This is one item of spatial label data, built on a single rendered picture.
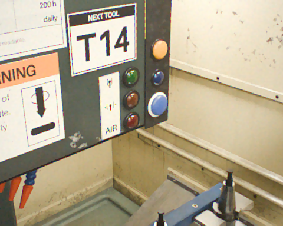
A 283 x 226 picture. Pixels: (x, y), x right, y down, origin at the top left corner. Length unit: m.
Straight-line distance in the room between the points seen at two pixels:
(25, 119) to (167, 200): 1.30
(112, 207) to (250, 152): 0.86
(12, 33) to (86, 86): 0.11
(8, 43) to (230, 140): 1.15
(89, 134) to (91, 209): 1.56
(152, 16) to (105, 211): 1.59
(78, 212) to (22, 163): 1.56
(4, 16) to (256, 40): 0.99
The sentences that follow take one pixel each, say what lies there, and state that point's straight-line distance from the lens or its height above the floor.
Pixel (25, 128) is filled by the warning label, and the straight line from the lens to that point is 0.48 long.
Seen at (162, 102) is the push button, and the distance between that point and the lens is 0.59.
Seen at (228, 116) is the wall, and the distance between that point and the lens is 1.47.
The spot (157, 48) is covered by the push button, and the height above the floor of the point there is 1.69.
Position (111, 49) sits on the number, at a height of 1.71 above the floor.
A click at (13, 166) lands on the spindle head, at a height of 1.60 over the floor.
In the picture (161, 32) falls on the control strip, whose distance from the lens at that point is 0.56.
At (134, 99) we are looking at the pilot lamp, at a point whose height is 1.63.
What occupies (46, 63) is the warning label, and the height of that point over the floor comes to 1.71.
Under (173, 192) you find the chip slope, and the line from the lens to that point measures 1.75.
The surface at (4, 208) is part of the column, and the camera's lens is 1.40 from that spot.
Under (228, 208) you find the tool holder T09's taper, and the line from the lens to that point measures 1.02.
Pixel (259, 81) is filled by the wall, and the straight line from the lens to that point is 1.35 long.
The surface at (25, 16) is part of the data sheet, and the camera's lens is 0.44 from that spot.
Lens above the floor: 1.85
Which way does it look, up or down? 25 degrees down
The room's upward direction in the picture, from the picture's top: straight up
